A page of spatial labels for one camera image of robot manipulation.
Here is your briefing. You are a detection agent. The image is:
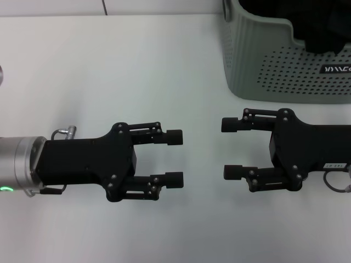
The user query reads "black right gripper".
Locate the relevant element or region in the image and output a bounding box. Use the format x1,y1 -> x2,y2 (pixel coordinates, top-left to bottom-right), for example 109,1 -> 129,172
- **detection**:
221,107 -> 351,192

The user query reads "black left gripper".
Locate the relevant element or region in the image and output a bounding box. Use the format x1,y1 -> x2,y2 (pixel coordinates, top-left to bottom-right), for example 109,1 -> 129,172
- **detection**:
35,122 -> 138,203

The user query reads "grey perforated plastic storage basket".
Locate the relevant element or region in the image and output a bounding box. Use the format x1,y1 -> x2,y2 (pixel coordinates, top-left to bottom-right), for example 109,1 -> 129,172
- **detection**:
220,0 -> 351,105

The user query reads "black fabric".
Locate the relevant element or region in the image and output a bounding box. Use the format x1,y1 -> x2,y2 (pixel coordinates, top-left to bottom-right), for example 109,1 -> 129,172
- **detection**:
238,0 -> 351,55

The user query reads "grey cable with metal plug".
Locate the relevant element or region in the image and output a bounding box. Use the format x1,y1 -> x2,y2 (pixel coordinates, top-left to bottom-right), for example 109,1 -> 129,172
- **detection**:
322,164 -> 351,195
51,124 -> 78,141

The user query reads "thin black cable with plug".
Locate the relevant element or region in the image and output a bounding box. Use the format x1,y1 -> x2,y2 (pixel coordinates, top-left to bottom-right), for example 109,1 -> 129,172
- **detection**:
26,182 -> 68,197

